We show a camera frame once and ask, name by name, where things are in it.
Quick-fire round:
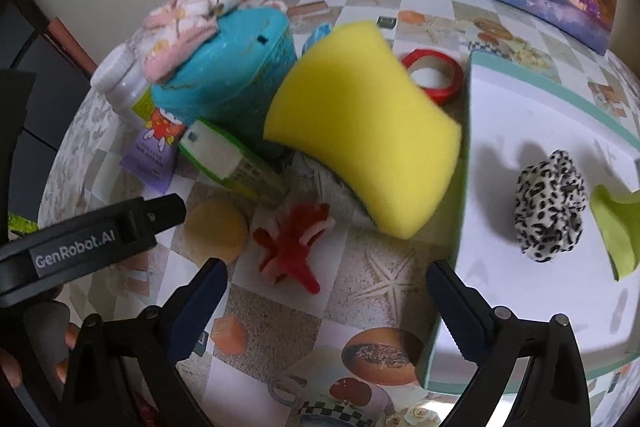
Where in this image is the green and white tissue pack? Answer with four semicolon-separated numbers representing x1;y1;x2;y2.
178;117;290;208

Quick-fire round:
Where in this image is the pink floral cloth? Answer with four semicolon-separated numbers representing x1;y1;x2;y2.
142;0;288;82

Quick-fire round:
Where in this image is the white tray with teal rim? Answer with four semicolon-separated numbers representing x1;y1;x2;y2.
415;51;640;395

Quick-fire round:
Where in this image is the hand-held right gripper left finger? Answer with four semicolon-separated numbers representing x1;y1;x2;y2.
60;257;229;427

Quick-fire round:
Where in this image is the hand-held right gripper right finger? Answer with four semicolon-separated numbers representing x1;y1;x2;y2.
425;259;594;427

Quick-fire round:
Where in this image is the purple cartoon packet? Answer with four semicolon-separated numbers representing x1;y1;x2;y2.
119;106;189;194

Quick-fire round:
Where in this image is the round orange puff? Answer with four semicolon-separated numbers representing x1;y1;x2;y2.
182;199;250;264

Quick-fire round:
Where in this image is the white plastic bottle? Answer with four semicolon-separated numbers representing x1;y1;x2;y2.
90;44;152;124

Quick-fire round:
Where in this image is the dark chair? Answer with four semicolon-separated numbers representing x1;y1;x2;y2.
0;0;99;168

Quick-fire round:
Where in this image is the teal pouch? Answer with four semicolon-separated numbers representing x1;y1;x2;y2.
150;7;296;158

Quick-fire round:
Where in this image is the leopard print scrunchie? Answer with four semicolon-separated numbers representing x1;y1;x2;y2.
515;149;589;264

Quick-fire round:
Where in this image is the yellow sponge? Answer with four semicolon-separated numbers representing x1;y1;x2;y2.
262;21;463;240

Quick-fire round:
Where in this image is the red tape roll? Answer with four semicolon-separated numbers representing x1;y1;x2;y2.
401;48;465;106

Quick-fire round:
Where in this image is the lime green cloth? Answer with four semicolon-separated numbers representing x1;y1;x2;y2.
589;184;640;283

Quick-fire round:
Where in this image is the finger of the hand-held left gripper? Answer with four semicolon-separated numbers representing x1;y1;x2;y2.
127;193;187;253

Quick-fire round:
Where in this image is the person's left hand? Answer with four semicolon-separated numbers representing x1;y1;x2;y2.
0;287;83;389

